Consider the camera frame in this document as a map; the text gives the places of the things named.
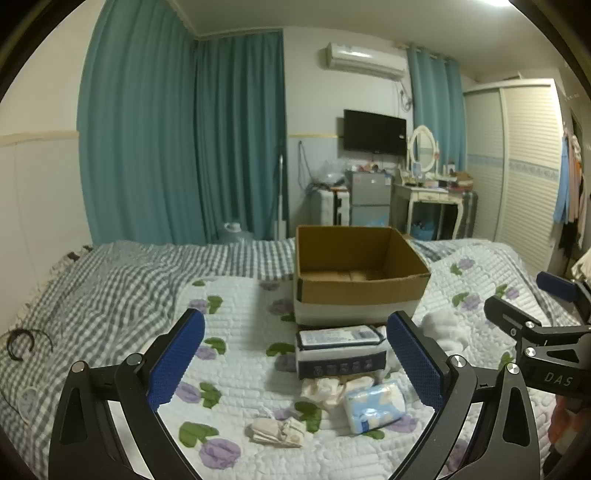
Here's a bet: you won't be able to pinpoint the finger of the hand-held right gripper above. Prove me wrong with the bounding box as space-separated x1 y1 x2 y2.
536 271 591 306
484 295 543 344

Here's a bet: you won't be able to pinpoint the white fluffy cloth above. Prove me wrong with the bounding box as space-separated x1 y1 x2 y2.
418 308 472 357

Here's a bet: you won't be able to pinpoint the white oval mirror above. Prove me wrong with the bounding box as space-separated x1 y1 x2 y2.
407 124 439 178

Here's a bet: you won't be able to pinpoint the black hair band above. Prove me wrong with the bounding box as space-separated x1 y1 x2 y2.
7 327 54 361

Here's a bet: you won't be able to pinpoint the white tissue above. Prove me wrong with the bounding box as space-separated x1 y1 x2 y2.
301 375 375 411

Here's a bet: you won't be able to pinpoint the white suitcase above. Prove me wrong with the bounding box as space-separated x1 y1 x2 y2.
310 187 352 227

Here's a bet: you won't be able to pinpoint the beige cloth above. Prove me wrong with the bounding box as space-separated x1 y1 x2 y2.
245 418 308 448

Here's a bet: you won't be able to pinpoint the white louvered wardrobe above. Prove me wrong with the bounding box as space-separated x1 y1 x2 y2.
463 78 568 273

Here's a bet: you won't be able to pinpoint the clear plastic bag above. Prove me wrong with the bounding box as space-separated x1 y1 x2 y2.
314 161 349 186

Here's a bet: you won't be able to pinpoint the cardboard box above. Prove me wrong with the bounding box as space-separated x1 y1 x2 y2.
293 225 432 328

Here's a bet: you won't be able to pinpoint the grey mini fridge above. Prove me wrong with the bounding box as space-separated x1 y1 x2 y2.
345 170 393 228

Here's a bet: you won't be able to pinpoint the white floral quilt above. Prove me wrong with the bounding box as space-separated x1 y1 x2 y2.
173 240 588 480

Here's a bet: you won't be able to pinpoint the small blue tissue pack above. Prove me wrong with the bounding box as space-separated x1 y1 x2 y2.
342 381 406 435

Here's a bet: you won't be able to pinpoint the grey checked blanket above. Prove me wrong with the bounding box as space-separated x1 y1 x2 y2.
0 237 462 446

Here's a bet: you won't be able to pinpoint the white air conditioner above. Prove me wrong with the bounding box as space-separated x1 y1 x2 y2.
325 41 407 82

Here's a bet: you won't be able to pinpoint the person's right hand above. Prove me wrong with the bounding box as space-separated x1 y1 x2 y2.
547 394 580 462

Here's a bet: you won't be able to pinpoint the clear water jug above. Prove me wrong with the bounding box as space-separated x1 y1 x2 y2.
223 222 254 243

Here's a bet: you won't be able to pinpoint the black wall television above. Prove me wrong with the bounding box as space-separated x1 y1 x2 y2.
342 109 408 156

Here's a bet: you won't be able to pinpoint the large white navy tissue pack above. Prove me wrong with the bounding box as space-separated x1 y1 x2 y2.
295 325 389 380

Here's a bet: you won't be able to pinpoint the white mop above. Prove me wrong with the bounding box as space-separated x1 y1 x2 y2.
272 154 289 241

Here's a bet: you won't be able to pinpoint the white dressing table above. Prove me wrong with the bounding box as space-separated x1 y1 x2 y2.
392 178 467 241

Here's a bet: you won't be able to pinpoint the narrow teal curtain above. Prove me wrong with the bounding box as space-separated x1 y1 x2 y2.
406 44 467 174

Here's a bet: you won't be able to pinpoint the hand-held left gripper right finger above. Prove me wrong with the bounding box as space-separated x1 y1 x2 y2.
387 311 541 480

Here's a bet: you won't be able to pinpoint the wide teal curtain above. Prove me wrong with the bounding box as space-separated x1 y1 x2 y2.
76 0 205 247

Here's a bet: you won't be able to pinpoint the hanging clothes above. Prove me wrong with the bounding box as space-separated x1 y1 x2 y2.
551 124 591 252

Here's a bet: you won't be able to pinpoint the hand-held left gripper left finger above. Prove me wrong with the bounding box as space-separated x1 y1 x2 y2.
48 308 206 480

